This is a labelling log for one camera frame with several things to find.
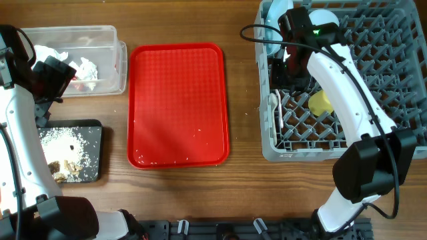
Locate white napkin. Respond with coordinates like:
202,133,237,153
69,57,98,91
31,45,69,69

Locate red strawberry snack wrapper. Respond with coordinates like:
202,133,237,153
70,76,87,91

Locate white plastic spoon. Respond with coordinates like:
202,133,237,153
268,93,278,146

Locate yellow plastic cup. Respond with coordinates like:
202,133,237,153
308,90,334,116

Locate white plastic fork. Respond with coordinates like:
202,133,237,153
275,89,284,129

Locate light green bowl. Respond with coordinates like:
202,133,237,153
309,9,340,26

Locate light blue plate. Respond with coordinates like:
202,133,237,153
265,0,294,41

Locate rice and food scraps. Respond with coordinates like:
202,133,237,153
39,127,91,183

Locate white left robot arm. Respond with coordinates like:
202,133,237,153
1,25,145,239

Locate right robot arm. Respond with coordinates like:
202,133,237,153
271,22,416,238

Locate clear plastic waste bin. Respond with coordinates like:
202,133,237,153
23,25,127,97

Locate black food waste tray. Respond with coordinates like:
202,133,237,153
37,119,103,183

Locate grey dishwasher rack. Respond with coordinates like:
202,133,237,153
255,1,426,162

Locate red plastic tray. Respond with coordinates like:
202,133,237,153
127,43,230,170

